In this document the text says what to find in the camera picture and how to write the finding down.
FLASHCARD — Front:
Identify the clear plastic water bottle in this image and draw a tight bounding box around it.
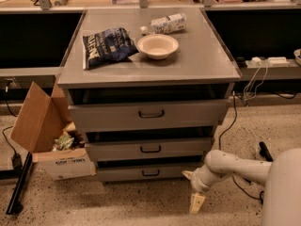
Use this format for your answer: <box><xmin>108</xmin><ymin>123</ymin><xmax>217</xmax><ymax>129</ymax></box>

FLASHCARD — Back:
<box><xmin>140</xmin><ymin>13</ymin><xmax>186</xmax><ymax>35</ymax></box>

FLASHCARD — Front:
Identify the green snack packet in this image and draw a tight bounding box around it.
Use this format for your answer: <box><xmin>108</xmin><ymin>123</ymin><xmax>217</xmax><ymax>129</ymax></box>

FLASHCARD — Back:
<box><xmin>53</xmin><ymin>134</ymin><xmax>74</xmax><ymax>152</ymax></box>

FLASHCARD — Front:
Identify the black left table leg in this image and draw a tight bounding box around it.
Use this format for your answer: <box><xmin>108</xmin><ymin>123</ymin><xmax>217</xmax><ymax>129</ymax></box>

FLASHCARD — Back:
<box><xmin>6</xmin><ymin>153</ymin><xmax>32</xmax><ymax>215</ymax></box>

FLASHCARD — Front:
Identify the open cardboard box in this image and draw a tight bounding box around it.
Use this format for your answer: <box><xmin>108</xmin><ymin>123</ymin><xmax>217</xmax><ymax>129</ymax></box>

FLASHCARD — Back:
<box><xmin>10</xmin><ymin>80</ymin><xmax>96</xmax><ymax>180</ymax></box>

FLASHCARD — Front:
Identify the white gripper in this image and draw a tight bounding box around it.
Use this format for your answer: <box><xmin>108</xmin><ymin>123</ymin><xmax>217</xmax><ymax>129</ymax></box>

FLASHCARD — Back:
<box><xmin>182</xmin><ymin>165</ymin><xmax>216</xmax><ymax>214</ymax></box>

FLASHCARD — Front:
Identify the grey bottom drawer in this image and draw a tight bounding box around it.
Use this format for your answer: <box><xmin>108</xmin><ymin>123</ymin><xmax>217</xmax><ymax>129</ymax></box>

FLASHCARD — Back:
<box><xmin>97</xmin><ymin>162</ymin><xmax>202</xmax><ymax>182</ymax></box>

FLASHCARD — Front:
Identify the grey top drawer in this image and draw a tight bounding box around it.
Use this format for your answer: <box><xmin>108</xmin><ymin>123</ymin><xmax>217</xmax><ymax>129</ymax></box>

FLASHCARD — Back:
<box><xmin>69</xmin><ymin>100</ymin><xmax>228</xmax><ymax>132</ymax></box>

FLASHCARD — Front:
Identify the black left power adapter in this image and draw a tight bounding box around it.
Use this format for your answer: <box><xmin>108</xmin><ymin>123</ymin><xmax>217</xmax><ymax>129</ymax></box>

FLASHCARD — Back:
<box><xmin>2</xmin><ymin>126</ymin><xmax>23</xmax><ymax>170</ymax></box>

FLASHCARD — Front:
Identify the blue chip bag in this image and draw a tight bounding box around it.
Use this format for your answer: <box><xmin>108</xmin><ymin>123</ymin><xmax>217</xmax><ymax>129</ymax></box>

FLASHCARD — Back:
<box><xmin>83</xmin><ymin>27</ymin><xmax>138</xmax><ymax>70</ymax></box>

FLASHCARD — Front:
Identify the grey drawer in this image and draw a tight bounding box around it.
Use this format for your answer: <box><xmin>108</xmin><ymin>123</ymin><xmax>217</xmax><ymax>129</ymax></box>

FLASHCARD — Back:
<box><xmin>69</xmin><ymin>100</ymin><xmax>228</xmax><ymax>132</ymax></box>
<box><xmin>97</xmin><ymin>162</ymin><xmax>202</xmax><ymax>182</ymax></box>
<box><xmin>86</xmin><ymin>137</ymin><xmax>213</xmax><ymax>161</ymax></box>

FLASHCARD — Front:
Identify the white power strip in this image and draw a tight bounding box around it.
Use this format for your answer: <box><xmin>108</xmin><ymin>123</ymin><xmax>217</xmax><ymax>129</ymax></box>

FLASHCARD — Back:
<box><xmin>249</xmin><ymin>56</ymin><xmax>290</xmax><ymax>68</ymax></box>

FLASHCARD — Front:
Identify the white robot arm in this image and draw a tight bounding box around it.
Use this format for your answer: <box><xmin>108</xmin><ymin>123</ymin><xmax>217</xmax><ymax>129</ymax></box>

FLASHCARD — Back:
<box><xmin>182</xmin><ymin>148</ymin><xmax>301</xmax><ymax>226</ymax></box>

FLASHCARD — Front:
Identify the grey drawer cabinet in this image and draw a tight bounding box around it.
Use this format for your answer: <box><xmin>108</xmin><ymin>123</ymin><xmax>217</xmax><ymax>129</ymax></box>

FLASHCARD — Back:
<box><xmin>58</xmin><ymin>8</ymin><xmax>240</xmax><ymax>172</ymax></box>

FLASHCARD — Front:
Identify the grey middle drawer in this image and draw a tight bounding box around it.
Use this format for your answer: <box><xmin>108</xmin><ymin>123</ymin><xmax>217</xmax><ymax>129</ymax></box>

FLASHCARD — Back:
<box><xmin>86</xmin><ymin>137</ymin><xmax>213</xmax><ymax>161</ymax></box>

